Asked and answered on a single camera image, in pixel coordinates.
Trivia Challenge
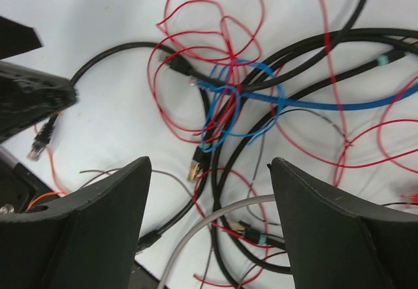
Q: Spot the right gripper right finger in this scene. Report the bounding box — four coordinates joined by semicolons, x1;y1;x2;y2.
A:
270;158;417;288

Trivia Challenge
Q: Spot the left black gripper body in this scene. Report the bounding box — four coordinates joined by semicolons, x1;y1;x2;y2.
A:
1;17;77;142

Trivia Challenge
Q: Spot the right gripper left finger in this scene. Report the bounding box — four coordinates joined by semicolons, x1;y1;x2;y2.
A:
1;157;152;288

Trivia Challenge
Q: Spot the grey ethernet cable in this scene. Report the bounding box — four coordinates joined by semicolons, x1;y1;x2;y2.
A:
158;194;277;289

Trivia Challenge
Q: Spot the thick blue ethernet cable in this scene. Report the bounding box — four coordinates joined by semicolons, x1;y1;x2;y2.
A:
189;73;418;112

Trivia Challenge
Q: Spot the thin red wire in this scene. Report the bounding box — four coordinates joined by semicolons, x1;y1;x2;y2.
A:
146;0;418;286

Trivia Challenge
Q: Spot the thin light blue wire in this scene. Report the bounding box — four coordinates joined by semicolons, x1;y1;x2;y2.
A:
199;59;288;148

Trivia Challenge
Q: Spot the orange thin wire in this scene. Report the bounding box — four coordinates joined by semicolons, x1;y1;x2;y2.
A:
25;109;69;211

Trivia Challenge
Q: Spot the black mounting base plate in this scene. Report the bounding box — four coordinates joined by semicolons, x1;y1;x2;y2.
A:
1;146;61;214

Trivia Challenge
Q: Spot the thin brown wire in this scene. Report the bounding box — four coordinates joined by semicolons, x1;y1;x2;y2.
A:
80;109;353;289

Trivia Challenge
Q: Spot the thick black ethernet cable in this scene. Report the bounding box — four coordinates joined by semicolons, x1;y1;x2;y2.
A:
27;0;418;289

